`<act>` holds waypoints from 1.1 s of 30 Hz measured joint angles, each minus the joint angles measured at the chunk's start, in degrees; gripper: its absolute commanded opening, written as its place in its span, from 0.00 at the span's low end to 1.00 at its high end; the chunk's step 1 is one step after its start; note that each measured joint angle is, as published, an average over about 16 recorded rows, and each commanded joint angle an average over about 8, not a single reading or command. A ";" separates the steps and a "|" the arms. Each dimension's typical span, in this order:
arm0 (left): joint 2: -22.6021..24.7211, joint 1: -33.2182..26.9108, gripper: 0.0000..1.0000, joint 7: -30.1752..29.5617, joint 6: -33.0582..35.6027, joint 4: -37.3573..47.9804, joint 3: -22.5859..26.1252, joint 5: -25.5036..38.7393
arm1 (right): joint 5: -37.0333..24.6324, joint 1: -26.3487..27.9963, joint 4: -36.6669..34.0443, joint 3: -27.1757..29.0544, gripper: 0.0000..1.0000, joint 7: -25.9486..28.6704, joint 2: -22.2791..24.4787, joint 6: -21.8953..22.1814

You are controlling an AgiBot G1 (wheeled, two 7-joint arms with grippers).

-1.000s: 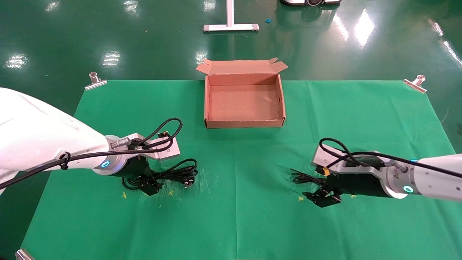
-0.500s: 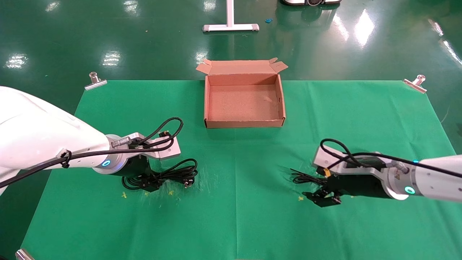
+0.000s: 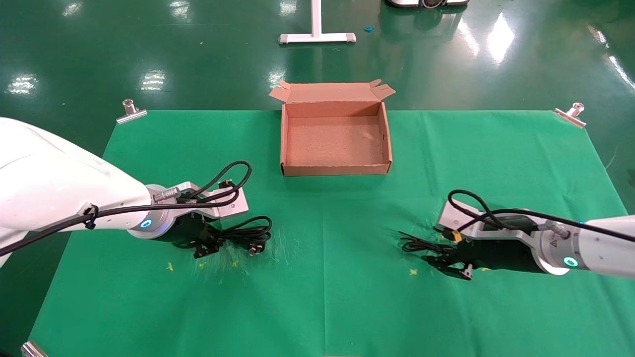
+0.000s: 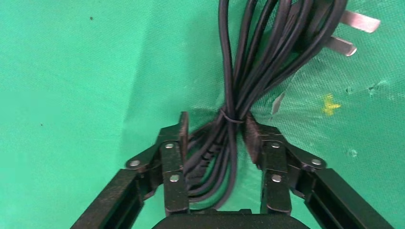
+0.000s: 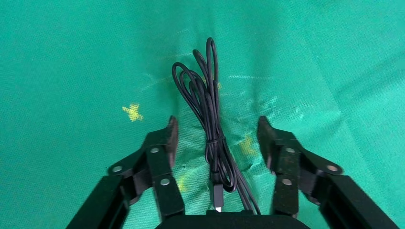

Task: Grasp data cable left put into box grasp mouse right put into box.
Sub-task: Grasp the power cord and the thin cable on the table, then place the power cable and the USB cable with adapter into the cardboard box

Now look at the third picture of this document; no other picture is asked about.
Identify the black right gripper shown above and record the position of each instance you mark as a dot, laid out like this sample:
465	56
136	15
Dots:
501	255

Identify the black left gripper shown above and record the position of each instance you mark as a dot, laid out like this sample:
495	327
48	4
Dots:
191	230

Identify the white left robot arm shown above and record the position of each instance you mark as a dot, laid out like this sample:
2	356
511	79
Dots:
49	183

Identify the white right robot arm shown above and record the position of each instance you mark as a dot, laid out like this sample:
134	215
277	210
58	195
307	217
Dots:
605	248

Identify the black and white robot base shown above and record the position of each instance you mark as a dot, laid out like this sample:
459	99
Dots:
426	3

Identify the open brown cardboard box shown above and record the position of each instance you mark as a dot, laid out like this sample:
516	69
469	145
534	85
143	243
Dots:
337	144

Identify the green table cloth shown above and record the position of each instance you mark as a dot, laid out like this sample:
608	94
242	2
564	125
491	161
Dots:
322	307

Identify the silver binder clip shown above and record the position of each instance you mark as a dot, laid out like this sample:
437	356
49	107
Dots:
32	350
131	115
570	117

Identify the white metal stand base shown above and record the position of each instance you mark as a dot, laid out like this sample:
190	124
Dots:
317	37

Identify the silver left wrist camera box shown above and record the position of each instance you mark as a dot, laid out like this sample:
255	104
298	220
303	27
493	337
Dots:
233	206

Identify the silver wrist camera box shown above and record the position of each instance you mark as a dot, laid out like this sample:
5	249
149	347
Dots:
454	215
233	206

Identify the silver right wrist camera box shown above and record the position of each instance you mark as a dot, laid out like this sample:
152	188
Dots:
454	215

